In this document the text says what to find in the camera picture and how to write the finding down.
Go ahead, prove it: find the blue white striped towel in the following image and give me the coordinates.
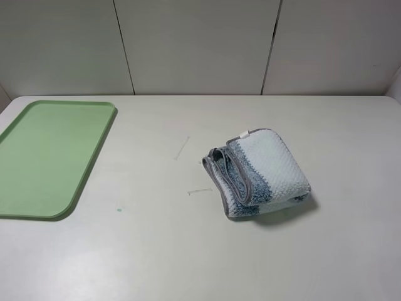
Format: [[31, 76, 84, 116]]
[[202, 129, 311, 219]]

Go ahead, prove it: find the white plastic tie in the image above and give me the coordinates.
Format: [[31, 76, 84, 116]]
[[174, 136, 190, 161], [187, 187, 212, 196]]

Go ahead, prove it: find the white plastic tie upper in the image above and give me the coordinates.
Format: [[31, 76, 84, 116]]
[[174, 136, 190, 161]]

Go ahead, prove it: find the green plastic tray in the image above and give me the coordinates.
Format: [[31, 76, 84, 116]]
[[1, 100, 117, 220]]

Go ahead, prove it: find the white plastic tie lower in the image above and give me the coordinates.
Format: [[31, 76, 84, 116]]
[[187, 187, 212, 196]]

